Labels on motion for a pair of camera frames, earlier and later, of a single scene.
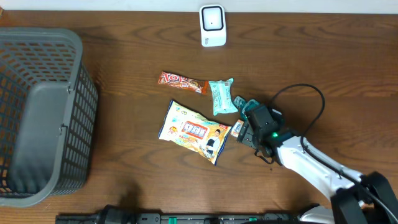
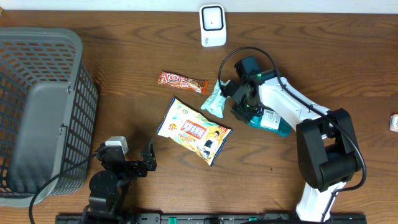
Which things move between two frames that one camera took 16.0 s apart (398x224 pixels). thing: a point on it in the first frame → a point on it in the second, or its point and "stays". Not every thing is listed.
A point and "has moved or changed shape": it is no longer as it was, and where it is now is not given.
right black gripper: (245, 135) → (240, 114)
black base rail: (134, 218) stays
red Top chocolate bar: (199, 86) stays
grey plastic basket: (48, 102) stays
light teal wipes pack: (222, 96) has moved or changed shape
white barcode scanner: (212, 25) stays
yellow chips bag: (188, 127) stays
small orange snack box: (236, 128) → (393, 122)
